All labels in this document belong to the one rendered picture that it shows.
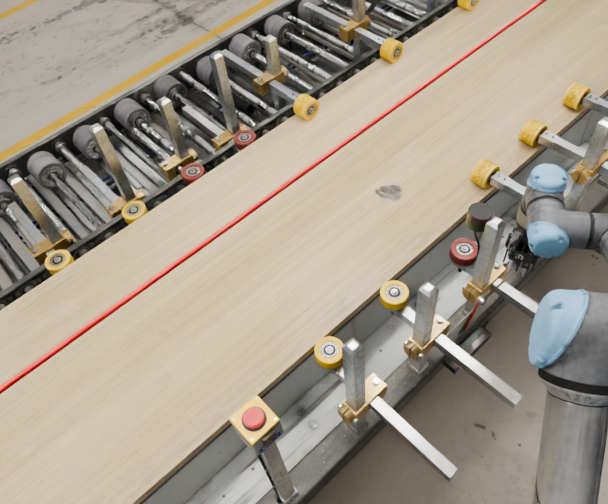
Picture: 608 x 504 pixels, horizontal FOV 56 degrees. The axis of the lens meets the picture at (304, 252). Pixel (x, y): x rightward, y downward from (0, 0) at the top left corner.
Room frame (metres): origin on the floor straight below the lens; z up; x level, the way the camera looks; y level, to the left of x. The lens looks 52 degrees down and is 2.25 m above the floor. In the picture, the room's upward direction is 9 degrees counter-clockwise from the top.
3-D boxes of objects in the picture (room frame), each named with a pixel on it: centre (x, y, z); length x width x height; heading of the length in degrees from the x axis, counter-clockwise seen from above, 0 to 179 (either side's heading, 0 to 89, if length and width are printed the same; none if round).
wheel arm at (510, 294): (0.79, -0.57, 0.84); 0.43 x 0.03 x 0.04; 35
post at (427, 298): (0.71, -0.28, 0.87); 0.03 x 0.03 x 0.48; 35
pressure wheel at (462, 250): (0.95, -0.46, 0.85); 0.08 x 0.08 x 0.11
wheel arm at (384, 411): (0.54, -0.14, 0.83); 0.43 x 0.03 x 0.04; 35
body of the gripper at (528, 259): (0.78, -0.52, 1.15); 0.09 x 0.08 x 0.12; 145
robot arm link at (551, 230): (0.68, -0.51, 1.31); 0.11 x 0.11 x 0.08; 72
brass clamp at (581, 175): (1.16, -0.91, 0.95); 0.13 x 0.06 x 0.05; 125
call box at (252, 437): (0.42, 0.14, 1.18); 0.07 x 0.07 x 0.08; 35
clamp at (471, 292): (0.87, -0.50, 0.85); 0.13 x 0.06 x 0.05; 125
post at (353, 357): (0.57, -0.07, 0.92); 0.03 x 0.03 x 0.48; 35
